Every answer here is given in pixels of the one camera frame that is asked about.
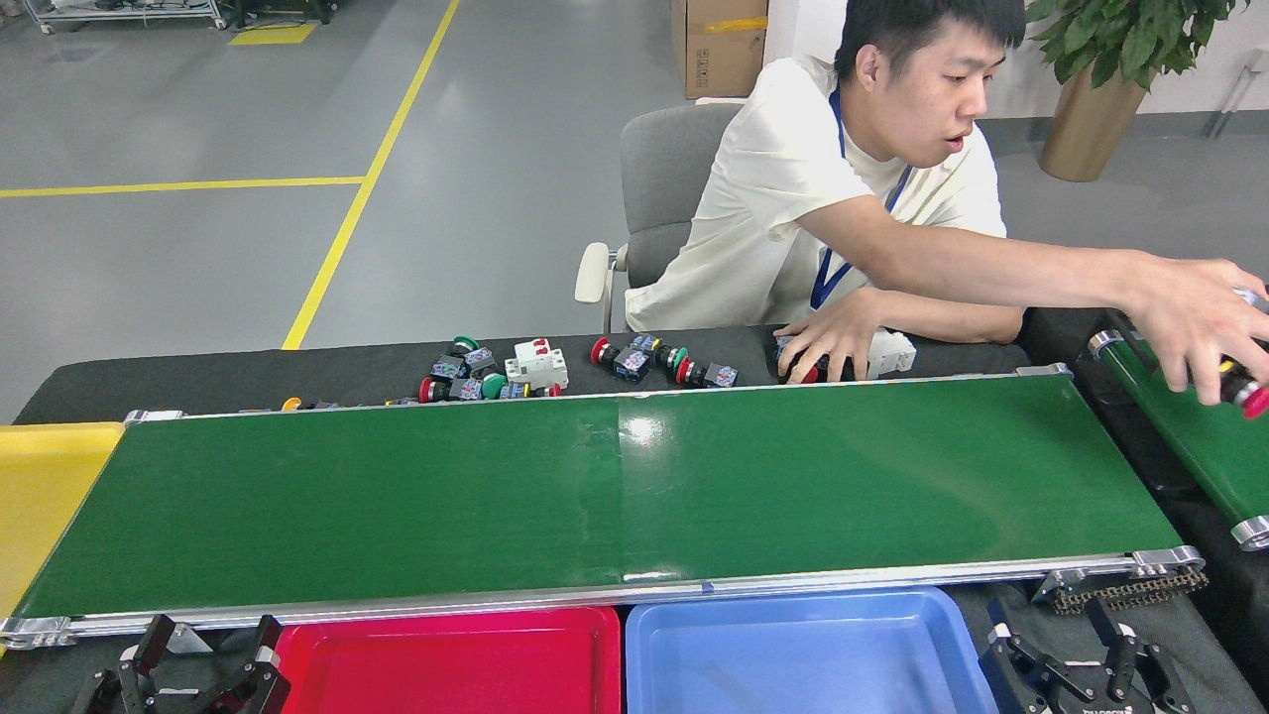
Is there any black drive chain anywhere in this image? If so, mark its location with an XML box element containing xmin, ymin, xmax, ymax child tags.
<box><xmin>1051</xmin><ymin>570</ymin><xmax>1211</xmax><ymax>616</ymax></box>

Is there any black machine base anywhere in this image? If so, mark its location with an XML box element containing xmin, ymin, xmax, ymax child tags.
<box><xmin>230</xmin><ymin>0</ymin><xmax>338</xmax><ymax>29</ymax></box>

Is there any person's left hand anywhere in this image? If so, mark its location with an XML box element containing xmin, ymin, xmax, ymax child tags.
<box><xmin>773</xmin><ymin>288</ymin><xmax>888</xmax><ymax>383</ymax></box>

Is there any green plant in gold pot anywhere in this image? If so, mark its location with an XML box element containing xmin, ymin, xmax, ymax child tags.
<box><xmin>1026</xmin><ymin>0</ymin><xmax>1252</xmax><ymax>183</ymax></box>

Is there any red mushroom button switch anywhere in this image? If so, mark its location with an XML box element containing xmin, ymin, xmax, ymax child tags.
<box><xmin>1217</xmin><ymin>359</ymin><xmax>1269</xmax><ymax>420</ymax></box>

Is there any grey office chair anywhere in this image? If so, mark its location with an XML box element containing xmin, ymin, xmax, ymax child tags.
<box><xmin>575</xmin><ymin>102</ymin><xmax>745</xmax><ymax>333</ymax></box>

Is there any person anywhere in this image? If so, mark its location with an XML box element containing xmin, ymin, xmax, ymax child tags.
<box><xmin>625</xmin><ymin>0</ymin><xmax>1269</xmax><ymax>410</ymax></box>

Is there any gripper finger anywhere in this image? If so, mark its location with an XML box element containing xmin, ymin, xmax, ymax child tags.
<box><xmin>193</xmin><ymin>613</ymin><xmax>291</xmax><ymax>714</ymax></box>
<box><xmin>71</xmin><ymin>613</ymin><xmax>179</xmax><ymax>714</ymax></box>

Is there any cardboard box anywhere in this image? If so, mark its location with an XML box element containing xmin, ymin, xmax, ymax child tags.
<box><xmin>671</xmin><ymin>0</ymin><xmax>769</xmax><ymax>99</ymax></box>

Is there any metal wheeled cart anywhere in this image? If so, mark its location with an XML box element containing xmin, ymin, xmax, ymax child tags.
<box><xmin>22</xmin><ymin>0</ymin><xmax>229</xmax><ymax>35</ymax></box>

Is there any white wall conduit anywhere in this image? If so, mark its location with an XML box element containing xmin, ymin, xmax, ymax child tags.
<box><xmin>1203</xmin><ymin>45</ymin><xmax>1269</xmax><ymax>138</ymax></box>

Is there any blue lanyard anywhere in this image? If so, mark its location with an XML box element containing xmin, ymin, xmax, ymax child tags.
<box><xmin>808</xmin><ymin>87</ymin><xmax>913</xmax><ymax>311</ymax></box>

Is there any red plastic tray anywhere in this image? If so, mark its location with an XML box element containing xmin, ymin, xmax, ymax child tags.
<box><xmin>273</xmin><ymin>605</ymin><xmax>623</xmax><ymax>714</ymax></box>

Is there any green conveyor belt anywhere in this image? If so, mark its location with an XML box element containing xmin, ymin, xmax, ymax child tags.
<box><xmin>0</xmin><ymin>364</ymin><xmax>1209</xmax><ymax>651</ymax></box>
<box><xmin>1088</xmin><ymin>329</ymin><xmax>1269</xmax><ymax>551</ymax></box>

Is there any yellow plastic bin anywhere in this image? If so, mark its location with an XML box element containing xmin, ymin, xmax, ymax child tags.
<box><xmin>0</xmin><ymin>421</ymin><xmax>127</xmax><ymax>655</ymax></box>

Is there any person's right hand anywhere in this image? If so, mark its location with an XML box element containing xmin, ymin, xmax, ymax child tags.
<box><xmin>1130</xmin><ymin>260</ymin><xmax>1269</xmax><ymax>408</ymax></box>

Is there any blue plastic tray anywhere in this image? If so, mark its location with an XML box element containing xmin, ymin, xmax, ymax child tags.
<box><xmin>625</xmin><ymin>587</ymin><xmax>1000</xmax><ymax>714</ymax></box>

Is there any white circuit breaker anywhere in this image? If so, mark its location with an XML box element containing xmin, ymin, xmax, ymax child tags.
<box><xmin>504</xmin><ymin>337</ymin><xmax>570</xmax><ymax>390</ymax></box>
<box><xmin>865</xmin><ymin>327</ymin><xmax>917</xmax><ymax>381</ymax></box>

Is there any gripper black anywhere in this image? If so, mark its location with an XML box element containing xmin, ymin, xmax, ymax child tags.
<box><xmin>980</xmin><ymin>595</ymin><xmax>1197</xmax><ymax>714</ymax></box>

